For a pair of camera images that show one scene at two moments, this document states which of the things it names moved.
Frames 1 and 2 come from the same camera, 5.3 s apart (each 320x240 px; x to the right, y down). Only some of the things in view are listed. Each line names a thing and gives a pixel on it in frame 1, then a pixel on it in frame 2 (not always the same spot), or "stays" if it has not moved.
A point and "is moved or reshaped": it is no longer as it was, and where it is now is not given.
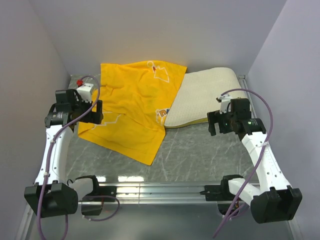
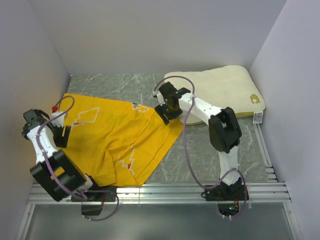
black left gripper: x=97 y=116 -> x=61 y=141
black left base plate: x=90 y=209 stays
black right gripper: x=218 y=117 -> x=161 y=111
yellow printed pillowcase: x=135 y=96 -> x=116 y=143
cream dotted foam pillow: x=197 y=95 is moved or reshaped
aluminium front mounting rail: x=160 y=194 stays
